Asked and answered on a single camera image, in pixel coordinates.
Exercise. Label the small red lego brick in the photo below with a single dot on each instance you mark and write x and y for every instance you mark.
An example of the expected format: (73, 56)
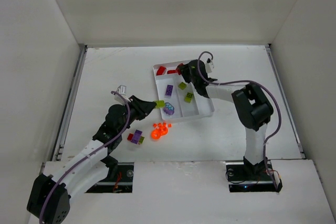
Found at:
(130, 136)

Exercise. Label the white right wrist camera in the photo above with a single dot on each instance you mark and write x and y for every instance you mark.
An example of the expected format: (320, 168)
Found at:
(209, 66)

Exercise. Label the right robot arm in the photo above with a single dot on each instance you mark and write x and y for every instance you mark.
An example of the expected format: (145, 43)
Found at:
(252, 106)

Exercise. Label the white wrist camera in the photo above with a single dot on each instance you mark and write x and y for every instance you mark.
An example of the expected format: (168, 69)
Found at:
(209, 66)
(121, 91)

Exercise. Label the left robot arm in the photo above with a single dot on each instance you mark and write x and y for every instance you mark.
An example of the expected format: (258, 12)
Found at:
(51, 195)

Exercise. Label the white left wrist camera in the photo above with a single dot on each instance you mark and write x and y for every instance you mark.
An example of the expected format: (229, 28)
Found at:
(121, 91)

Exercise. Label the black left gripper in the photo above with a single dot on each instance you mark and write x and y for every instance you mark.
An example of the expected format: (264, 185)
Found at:
(137, 107)

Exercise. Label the small orange lego pieces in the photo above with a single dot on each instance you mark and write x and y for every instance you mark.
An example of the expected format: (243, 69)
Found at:
(163, 124)

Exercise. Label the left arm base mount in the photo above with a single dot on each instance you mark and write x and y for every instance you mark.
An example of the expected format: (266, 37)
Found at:
(119, 179)

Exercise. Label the lime green small lego brick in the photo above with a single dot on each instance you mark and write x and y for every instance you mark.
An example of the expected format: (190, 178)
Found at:
(141, 140)

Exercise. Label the red curved lego brick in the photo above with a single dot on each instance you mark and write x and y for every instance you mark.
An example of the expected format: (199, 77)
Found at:
(171, 71)

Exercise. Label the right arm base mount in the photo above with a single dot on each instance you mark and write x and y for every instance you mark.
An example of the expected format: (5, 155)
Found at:
(244, 178)

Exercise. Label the purple long lego brick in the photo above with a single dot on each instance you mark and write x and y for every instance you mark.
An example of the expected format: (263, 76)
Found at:
(136, 136)

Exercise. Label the lime lego under purple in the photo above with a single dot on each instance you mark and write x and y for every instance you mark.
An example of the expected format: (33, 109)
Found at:
(188, 97)

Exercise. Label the white divided sorting tray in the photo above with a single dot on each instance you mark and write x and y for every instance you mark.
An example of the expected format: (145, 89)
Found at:
(200, 107)

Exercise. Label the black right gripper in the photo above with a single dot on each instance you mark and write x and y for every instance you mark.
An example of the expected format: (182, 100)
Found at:
(188, 71)

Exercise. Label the purple sloped lego brick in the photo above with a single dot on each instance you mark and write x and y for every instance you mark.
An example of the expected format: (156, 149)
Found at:
(168, 108)

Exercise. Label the red flower lego brick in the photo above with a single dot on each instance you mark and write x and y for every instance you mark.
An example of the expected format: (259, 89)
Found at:
(161, 71)

